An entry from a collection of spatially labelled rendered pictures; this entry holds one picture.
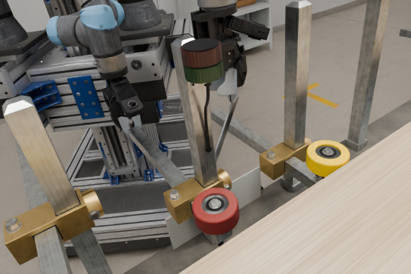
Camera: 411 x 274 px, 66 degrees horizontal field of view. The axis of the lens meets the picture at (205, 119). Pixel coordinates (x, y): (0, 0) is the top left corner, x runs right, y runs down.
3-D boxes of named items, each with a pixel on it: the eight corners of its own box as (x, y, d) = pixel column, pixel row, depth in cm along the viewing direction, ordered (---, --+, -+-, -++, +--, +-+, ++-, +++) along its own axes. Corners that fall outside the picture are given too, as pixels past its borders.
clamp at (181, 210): (167, 210, 66) (162, 192, 63) (219, 180, 71) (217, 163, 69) (180, 227, 61) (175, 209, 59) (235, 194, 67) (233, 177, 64)
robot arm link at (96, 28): (91, 3, 78) (118, 2, 74) (104, 46, 84) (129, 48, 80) (68, 12, 72) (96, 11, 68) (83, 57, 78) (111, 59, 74)
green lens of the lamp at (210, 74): (178, 75, 49) (175, 62, 48) (210, 63, 52) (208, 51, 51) (197, 87, 45) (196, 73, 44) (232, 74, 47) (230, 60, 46)
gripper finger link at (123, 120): (128, 131, 95) (120, 105, 90) (136, 140, 90) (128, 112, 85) (118, 136, 93) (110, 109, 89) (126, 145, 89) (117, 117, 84)
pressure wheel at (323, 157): (306, 205, 65) (309, 162, 59) (302, 178, 72) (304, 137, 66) (347, 207, 64) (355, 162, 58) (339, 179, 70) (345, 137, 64)
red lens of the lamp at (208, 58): (175, 60, 48) (172, 46, 47) (208, 49, 50) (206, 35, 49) (195, 71, 44) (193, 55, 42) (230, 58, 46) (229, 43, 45)
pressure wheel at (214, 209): (192, 241, 61) (183, 199, 55) (225, 220, 65) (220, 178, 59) (215, 271, 55) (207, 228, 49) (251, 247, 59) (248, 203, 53)
